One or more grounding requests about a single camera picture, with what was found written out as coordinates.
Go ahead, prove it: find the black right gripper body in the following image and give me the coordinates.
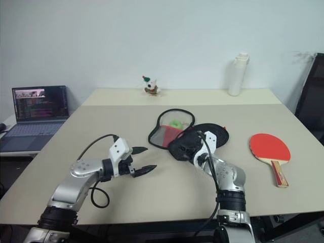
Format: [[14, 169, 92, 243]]
[[181, 133, 204, 160]]

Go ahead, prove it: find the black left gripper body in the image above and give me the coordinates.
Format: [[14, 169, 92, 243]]
[[118, 155, 137, 177]]

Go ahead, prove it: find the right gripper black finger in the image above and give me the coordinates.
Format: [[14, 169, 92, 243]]
[[177, 130, 200, 142], [168, 142, 187, 162]]

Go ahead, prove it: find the red black mesh paddle case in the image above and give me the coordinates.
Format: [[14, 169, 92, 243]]
[[148, 108, 231, 162]]

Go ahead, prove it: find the red table tennis paddle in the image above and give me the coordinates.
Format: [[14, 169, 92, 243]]
[[249, 133, 292, 188]]

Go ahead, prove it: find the green plush zipper charm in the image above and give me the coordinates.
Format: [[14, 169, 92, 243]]
[[169, 119, 185, 130]]

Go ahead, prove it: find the small white plush dog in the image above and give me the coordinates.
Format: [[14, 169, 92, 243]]
[[142, 75, 163, 97]]

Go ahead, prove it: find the white plastic bottle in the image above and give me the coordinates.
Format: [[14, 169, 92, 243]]
[[228, 52, 251, 97]]

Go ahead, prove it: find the open grey laptop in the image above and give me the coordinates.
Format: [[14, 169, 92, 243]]
[[0, 85, 70, 154]]

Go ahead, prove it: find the black office chair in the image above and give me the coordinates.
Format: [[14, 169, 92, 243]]
[[295, 52, 324, 146]]

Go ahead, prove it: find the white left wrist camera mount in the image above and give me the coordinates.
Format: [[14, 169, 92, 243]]
[[109, 138, 133, 177]]

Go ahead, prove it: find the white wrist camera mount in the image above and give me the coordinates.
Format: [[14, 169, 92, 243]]
[[193, 131, 218, 168], [109, 138, 133, 177]]

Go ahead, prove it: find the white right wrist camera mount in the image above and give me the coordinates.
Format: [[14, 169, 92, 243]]
[[193, 131, 218, 168]]

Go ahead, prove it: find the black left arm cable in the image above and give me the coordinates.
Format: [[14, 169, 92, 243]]
[[76, 134, 119, 209]]

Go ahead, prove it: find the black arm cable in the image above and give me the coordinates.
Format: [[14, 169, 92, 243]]
[[192, 130, 220, 243], [76, 134, 119, 209]]

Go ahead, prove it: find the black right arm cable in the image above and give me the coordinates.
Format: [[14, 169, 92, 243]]
[[192, 130, 220, 243]]

